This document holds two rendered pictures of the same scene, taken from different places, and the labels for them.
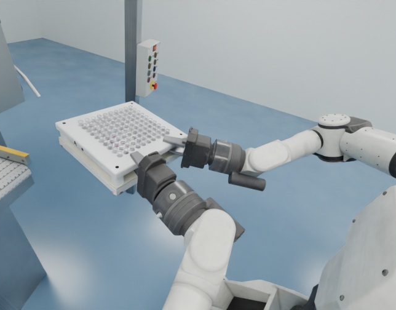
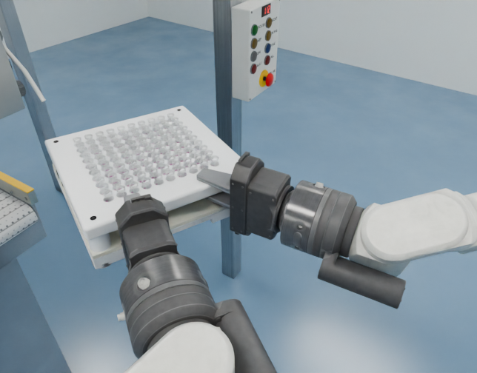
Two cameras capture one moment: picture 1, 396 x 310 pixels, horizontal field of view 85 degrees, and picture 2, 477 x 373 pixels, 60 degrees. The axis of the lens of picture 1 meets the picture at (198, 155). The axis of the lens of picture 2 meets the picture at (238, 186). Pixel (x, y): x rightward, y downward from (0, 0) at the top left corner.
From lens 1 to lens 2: 0.20 m
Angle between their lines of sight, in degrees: 24
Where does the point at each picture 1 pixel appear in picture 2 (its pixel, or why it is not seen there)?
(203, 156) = (267, 214)
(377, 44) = not seen: outside the picture
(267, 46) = not seen: outside the picture
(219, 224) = (192, 357)
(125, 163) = (110, 212)
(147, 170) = (123, 227)
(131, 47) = (222, 12)
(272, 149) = (421, 210)
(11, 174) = (8, 217)
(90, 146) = (72, 179)
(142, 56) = (241, 27)
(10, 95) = (1, 100)
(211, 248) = not seen: outside the picture
